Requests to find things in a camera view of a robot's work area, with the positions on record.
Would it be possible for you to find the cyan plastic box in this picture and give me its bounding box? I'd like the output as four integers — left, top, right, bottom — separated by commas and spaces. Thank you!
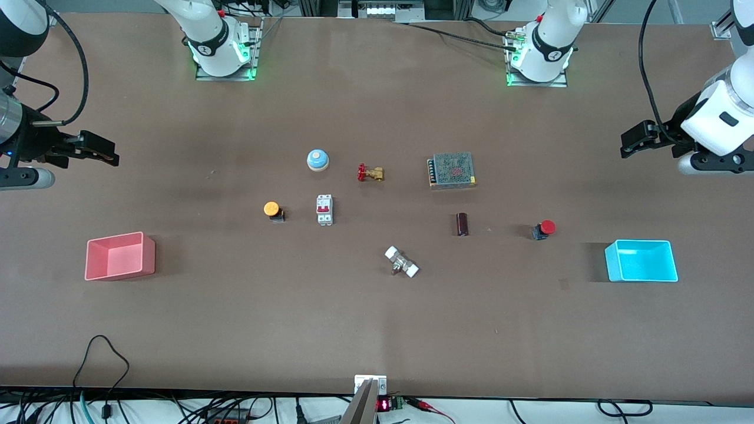
604, 239, 679, 283

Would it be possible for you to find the red clip lead cable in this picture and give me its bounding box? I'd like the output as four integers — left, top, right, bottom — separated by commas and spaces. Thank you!
405, 397, 455, 424

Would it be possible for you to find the black cable on table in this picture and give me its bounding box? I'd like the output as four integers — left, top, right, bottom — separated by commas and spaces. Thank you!
405, 21, 520, 47

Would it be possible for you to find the pink plastic box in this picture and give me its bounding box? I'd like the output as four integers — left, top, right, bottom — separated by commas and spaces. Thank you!
84, 231, 156, 281

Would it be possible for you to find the black looped cable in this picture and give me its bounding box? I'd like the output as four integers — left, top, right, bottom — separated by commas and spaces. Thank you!
72, 334, 131, 424

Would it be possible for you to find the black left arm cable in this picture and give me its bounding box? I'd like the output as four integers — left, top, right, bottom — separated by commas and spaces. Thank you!
639, 0, 693, 147

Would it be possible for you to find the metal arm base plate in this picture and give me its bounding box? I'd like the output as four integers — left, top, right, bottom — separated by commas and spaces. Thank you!
195, 16, 262, 82
505, 28, 568, 88

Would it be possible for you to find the black coiled cable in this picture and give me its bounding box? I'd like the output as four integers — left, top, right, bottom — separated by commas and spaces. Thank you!
597, 399, 654, 418

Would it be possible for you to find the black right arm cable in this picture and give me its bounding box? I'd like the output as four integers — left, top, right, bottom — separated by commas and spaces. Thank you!
35, 5, 90, 127

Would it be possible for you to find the metal mesh power supply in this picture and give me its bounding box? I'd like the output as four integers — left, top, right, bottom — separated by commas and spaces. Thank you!
428, 152, 478, 190

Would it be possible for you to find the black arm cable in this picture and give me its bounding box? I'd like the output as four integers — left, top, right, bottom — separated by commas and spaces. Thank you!
639, 0, 693, 147
35, 5, 90, 127

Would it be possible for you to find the metal front camera bracket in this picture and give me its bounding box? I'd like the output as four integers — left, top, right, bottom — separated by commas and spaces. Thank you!
340, 375, 388, 424

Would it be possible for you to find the white metal pipe valve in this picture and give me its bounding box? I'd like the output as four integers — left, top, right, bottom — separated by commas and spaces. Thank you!
384, 246, 420, 279

